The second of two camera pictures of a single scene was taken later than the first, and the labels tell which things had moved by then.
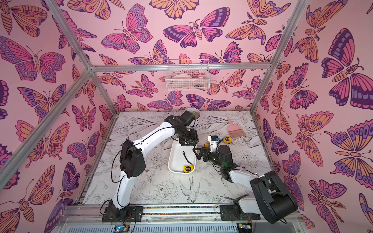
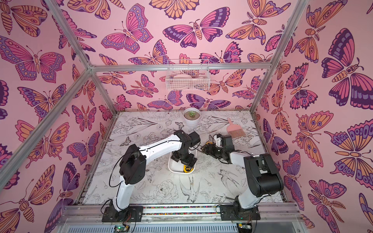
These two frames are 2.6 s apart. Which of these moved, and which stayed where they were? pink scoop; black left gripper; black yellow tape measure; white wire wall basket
Moved: black left gripper
Stayed: white wire wall basket; pink scoop; black yellow tape measure
